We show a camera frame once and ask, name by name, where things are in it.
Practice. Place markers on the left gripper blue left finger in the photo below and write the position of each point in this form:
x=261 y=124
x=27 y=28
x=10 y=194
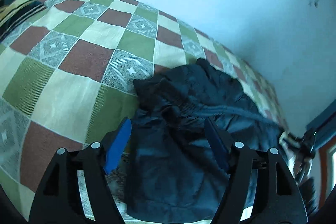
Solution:
x=114 y=143

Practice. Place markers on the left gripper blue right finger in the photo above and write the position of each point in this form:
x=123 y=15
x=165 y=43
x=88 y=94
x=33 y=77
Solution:
x=220 y=142

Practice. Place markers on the black quilted puffer jacket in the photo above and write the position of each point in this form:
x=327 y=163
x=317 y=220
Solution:
x=172 y=176

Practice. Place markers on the checkered green brown bedspread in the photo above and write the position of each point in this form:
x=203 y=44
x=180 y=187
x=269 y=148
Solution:
x=67 y=78

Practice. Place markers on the striped gold black pillow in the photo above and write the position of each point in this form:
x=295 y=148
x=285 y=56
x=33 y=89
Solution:
x=15 y=12

